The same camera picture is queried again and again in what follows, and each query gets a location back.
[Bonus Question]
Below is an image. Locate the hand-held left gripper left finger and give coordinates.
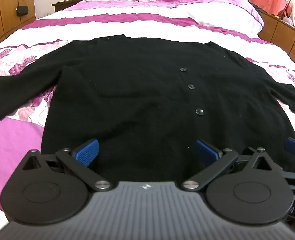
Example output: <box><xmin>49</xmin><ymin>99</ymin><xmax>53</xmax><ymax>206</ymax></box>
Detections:
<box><xmin>21</xmin><ymin>138</ymin><xmax>111</xmax><ymax>191</ymax></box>

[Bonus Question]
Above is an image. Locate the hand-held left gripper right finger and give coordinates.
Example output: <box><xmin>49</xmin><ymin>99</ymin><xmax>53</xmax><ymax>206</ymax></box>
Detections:
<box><xmin>181</xmin><ymin>139</ymin><xmax>281</xmax><ymax>191</ymax></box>

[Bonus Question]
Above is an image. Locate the black button cardigan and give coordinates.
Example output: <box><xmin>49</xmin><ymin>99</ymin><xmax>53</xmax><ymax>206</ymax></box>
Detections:
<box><xmin>0</xmin><ymin>34</ymin><xmax>295</xmax><ymax>178</ymax></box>

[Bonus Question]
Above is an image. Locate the wooden side cabinet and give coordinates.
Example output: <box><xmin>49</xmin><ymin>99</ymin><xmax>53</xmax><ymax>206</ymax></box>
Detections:
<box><xmin>257</xmin><ymin>9</ymin><xmax>295</xmax><ymax>77</ymax></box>

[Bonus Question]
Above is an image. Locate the purple and white floral quilt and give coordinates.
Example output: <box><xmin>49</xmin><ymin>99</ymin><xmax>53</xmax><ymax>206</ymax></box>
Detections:
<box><xmin>0</xmin><ymin>0</ymin><xmax>295</xmax><ymax>222</ymax></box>

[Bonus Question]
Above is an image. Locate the dark wooden nightstand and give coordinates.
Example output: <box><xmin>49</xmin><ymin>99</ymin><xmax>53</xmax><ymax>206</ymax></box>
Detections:
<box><xmin>52</xmin><ymin>0</ymin><xmax>91</xmax><ymax>12</ymax></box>

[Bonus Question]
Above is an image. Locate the small black hanging bag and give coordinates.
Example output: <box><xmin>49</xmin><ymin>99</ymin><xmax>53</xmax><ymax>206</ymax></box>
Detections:
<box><xmin>16</xmin><ymin>5</ymin><xmax>29</xmax><ymax>17</ymax></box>

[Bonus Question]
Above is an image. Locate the wooden wardrobe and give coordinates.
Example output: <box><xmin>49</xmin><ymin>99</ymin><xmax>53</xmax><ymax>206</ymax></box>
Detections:
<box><xmin>0</xmin><ymin>0</ymin><xmax>37</xmax><ymax>52</ymax></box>

